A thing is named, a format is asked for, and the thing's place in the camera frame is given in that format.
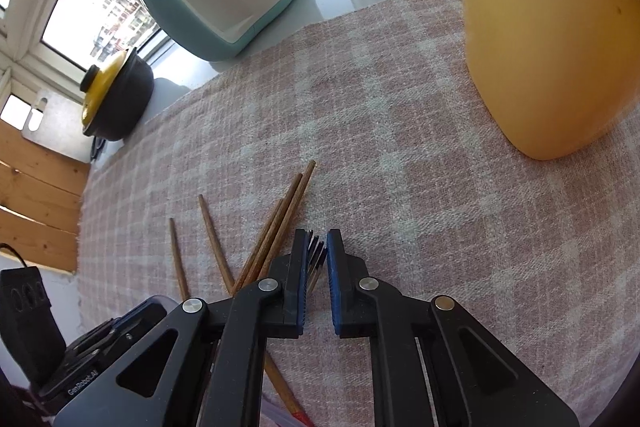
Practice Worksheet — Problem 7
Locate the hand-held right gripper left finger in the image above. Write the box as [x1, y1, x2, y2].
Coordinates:
[52, 228, 309, 427]

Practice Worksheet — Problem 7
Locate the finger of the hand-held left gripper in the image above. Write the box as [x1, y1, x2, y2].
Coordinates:
[114, 301, 173, 338]

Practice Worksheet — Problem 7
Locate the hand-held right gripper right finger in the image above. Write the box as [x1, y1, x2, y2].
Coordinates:
[326, 228, 582, 427]

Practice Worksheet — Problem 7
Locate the black fork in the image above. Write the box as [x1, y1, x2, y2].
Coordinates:
[306, 229, 328, 295]

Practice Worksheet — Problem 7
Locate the yellow utensil holder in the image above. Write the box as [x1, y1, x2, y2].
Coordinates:
[442, 0, 640, 162]

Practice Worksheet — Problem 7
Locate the wooden slat panel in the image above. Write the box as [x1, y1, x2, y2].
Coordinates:
[0, 119, 92, 274]

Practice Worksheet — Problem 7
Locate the pink plaid cloth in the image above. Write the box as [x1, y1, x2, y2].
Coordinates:
[74, 0, 640, 427]

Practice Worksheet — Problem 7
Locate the grey cutting board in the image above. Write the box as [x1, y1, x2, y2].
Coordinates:
[21, 89, 92, 164]

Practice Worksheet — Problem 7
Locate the black pot with yellow lid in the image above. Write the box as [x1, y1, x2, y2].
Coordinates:
[80, 48, 155, 142]

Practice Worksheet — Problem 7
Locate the black cable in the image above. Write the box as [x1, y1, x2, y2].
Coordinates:
[0, 244, 28, 269]

